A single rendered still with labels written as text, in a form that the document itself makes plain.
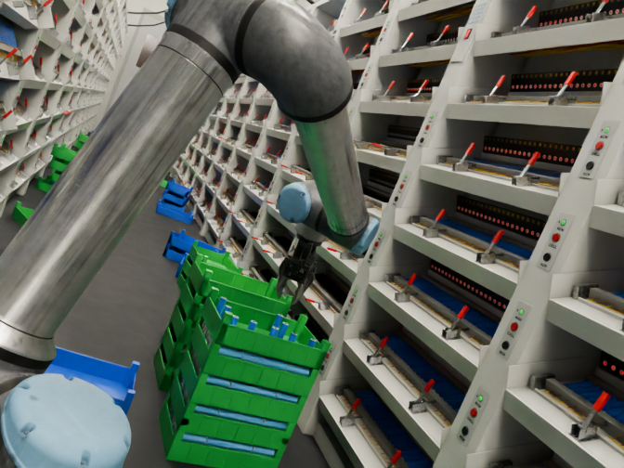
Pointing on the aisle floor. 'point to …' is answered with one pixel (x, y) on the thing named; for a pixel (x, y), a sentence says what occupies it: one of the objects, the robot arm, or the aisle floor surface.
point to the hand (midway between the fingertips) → (287, 296)
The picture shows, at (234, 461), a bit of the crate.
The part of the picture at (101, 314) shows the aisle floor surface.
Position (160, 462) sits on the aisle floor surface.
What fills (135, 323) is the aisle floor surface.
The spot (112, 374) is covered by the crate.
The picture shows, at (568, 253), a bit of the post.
